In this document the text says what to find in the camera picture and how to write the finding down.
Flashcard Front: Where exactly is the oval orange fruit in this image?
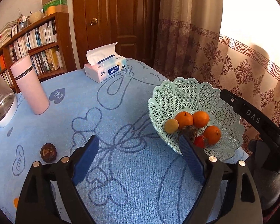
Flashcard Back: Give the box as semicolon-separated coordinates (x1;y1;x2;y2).
13;198;19;208

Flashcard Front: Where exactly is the large round orange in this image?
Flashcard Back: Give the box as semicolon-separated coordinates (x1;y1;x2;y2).
203;125;221;146

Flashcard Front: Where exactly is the red cherry tomato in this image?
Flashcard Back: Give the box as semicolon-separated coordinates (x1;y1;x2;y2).
193;135;208;148

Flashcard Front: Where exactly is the pale orange round fruit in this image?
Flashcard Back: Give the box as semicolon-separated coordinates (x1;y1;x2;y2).
192;111;209;128

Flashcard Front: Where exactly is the dark purple passion fruit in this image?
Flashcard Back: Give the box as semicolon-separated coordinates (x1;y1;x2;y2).
178;125;198;143

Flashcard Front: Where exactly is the small mandarin orange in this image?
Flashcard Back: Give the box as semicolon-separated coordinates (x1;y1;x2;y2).
174;111;194;130

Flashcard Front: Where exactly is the brown longan fruit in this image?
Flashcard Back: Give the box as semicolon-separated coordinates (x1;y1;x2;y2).
164;119;179;134

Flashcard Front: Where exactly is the light blue patterned tablecloth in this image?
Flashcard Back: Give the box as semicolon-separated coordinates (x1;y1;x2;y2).
0;59;201;223

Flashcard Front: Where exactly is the mint lattice fruit basket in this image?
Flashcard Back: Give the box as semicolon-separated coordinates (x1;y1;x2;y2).
148;77;245;161

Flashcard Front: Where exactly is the patterned beige curtain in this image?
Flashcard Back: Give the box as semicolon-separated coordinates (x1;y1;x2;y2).
154;0;280;125

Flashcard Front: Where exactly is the pink thermos bottle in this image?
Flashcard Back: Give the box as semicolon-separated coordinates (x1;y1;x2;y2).
10;55;49;115

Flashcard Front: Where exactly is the white tissue pack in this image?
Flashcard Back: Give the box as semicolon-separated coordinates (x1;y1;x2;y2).
84;42;127;83

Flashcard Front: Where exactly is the wooden bookshelf with books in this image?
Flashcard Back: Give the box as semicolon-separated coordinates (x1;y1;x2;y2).
0;12;77;93

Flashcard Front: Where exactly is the woven round basket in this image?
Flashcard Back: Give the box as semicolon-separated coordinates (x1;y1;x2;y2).
29;11;42;24

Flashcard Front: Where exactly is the brown wooden door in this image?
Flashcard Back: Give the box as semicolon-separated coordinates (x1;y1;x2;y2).
73;0;160;67

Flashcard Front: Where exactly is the glass kettle white handle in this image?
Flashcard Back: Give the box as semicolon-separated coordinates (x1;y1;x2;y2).
0;75;18;128

